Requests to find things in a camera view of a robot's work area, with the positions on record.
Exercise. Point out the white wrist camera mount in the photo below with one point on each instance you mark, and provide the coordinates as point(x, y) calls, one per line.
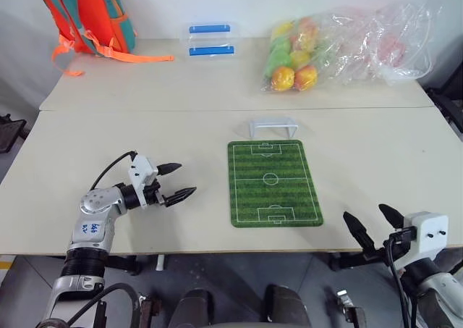
point(430, 223)
point(142, 172)

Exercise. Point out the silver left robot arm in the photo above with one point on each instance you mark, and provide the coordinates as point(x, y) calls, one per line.
point(90, 230)

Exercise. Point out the yellow toy fruit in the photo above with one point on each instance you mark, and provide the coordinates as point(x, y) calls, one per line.
point(283, 29)
point(300, 58)

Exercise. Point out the black chair base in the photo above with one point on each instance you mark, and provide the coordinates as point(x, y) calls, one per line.
point(11, 132)

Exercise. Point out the red and yellow toy peach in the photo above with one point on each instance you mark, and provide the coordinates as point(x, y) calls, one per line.
point(282, 79)
point(306, 77)
point(307, 34)

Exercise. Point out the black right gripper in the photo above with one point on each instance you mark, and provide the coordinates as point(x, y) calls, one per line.
point(399, 244)

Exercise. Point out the black equipment frame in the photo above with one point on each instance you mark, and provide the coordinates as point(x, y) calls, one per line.
point(446, 107)

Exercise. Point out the green soccer field mat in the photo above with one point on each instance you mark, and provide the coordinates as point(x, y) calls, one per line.
point(275, 197)

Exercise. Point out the clear plastic bag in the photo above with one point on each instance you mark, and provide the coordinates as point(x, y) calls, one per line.
point(380, 45)

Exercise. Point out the rusty metal bracket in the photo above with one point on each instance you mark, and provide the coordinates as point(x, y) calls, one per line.
point(149, 311)

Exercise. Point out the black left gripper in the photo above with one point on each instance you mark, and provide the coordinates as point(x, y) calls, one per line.
point(153, 188)

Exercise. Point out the dark rounded shape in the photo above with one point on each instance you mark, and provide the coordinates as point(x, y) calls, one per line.
point(287, 308)
point(193, 310)

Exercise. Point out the white table leg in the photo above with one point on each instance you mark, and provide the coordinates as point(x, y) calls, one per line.
point(160, 262)

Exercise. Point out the green toy fruit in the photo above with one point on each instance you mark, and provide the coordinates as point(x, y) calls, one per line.
point(278, 59)

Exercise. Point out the orange and teal backpack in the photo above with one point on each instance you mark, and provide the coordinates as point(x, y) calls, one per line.
point(97, 13)

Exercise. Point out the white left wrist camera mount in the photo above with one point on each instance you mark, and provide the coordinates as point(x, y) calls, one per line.
point(142, 172)

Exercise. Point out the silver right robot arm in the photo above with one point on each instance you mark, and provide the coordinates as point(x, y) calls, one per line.
point(441, 288)

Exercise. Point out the metal caster bracket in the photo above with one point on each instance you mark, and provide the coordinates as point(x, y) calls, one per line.
point(349, 304)

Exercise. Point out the small white goal frame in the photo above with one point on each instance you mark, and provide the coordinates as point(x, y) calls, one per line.
point(272, 121)

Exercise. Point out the clear box with blue latch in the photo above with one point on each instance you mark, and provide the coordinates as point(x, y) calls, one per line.
point(210, 29)
point(211, 50)

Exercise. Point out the black table frame bracket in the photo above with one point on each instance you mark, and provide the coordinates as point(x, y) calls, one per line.
point(345, 261)
point(124, 264)

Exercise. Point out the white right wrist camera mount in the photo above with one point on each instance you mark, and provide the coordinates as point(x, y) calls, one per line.
point(430, 223)

